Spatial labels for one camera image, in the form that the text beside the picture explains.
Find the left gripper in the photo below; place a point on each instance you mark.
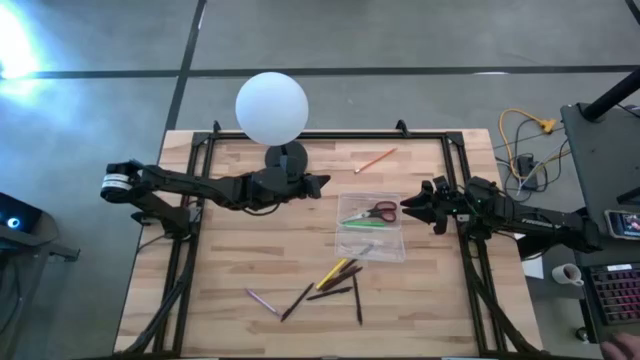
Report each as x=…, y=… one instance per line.
x=270, y=187

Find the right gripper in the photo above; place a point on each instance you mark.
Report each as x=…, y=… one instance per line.
x=450, y=207

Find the clear plastic supply box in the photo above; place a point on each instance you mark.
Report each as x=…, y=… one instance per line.
x=395, y=235

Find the green pen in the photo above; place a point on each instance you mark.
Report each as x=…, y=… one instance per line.
x=365, y=224

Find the orange pencil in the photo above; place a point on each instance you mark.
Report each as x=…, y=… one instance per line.
x=375, y=160

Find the black pen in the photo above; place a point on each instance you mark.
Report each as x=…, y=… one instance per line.
x=297, y=302
x=330, y=293
x=357, y=300
x=348, y=266

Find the yellow pencil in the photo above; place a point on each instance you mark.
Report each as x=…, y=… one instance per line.
x=331, y=275

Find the dark brown pen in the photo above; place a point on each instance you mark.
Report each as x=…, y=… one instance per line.
x=342, y=278

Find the purple pen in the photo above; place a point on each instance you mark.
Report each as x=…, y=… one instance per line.
x=262, y=302

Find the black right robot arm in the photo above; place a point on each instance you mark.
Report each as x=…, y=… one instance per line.
x=540, y=222

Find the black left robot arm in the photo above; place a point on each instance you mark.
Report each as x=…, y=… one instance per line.
x=170, y=181

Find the white globe lamp black base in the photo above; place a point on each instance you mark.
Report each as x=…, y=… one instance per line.
x=271, y=107

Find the black power adapter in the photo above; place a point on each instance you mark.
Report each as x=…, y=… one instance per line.
x=526, y=170

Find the white paper sheet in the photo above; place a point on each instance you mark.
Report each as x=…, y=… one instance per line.
x=535, y=267

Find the white mug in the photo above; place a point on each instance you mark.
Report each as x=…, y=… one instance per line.
x=565, y=274

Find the dark grey desk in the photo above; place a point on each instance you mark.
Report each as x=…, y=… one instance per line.
x=600, y=165

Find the smartphone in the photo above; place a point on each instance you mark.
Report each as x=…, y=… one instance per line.
x=622, y=225

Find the backlit keyboard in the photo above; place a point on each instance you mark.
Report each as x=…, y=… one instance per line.
x=617, y=295

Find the black pole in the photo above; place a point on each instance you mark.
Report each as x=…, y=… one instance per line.
x=610, y=97

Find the person's hand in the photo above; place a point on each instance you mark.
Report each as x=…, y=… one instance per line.
x=625, y=347

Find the black device with blue light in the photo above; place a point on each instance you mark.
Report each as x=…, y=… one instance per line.
x=20, y=210

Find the black aluminium table frame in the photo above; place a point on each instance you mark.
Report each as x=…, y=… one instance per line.
x=350, y=135

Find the black desk bracket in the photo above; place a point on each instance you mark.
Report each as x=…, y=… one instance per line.
x=629, y=196

